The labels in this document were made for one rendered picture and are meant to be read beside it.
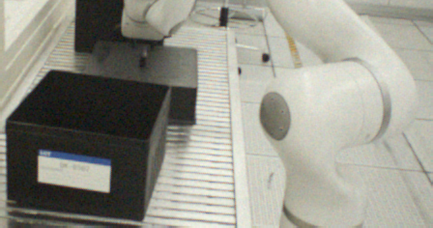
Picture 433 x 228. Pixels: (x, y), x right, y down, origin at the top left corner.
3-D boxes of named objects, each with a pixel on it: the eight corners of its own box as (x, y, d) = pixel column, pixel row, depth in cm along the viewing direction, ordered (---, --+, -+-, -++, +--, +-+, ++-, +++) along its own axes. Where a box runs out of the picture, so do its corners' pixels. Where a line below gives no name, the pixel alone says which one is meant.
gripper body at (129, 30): (167, -3, 157) (165, 20, 167) (123, -7, 157) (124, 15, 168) (163, 26, 154) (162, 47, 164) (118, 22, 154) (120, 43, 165)
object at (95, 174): (3, 200, 133) (2, 121, 127) (47, 137, 159) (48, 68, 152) (143, 223, 130) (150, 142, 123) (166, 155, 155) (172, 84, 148)
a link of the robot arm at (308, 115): (381, 226, 101) (417, 75, 92) (278, 255, 93) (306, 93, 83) (327, 185, 111) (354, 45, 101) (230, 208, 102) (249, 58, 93)
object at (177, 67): (196, 126, 170) (201, 76, 165) (77, 115, 171) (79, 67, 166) (195, 80, 197) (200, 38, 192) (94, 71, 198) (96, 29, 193)
